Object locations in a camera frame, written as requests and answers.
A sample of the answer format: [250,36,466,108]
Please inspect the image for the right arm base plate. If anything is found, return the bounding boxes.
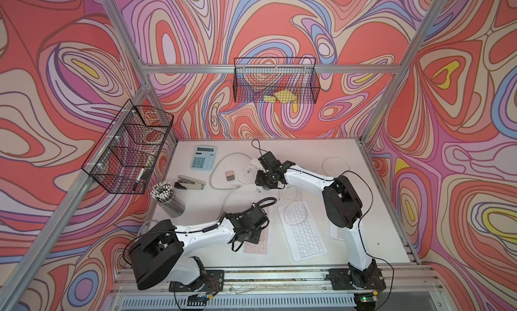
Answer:
[326,267,386,292]

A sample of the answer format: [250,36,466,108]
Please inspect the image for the white keyboard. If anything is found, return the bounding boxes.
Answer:
[277,201,328,262]

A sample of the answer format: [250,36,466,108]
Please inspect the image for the pink keyboard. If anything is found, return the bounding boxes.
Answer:
[241,201,271,256]
[329,222,344,241]

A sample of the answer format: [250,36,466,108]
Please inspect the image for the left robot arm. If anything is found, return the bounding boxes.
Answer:
[125,197,277,292]

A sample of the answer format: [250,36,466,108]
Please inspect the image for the yellow sticky notes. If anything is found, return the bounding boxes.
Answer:
[263,89,297,104]

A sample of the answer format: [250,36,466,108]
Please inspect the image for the blue calculator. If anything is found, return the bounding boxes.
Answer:
[191,145,216,171]

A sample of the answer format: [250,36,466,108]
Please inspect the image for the grey stapler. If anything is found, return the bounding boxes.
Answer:
[174,175,206,191]

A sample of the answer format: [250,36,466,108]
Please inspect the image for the white cable of keyboard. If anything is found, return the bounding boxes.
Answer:
[278,185,304,227]
[236,167,257,187]
[322,155,351,175]

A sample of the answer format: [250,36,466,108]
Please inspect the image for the black wire basket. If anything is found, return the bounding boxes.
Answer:
[82,100,174,195]
[233,55,320,104]

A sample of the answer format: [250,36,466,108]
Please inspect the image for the black wire basket back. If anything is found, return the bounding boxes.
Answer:
[233,55,320,104]

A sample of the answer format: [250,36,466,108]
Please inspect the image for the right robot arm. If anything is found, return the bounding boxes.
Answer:
[255,152,377,276]

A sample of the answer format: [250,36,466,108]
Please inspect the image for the black wire basket left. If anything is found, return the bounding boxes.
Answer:
[82,100,174,195]

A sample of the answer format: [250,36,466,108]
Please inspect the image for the clear cup of pens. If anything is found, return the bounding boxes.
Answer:
[151,182,185,218]

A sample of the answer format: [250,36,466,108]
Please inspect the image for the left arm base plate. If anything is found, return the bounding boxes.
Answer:
[169,269,225,293]

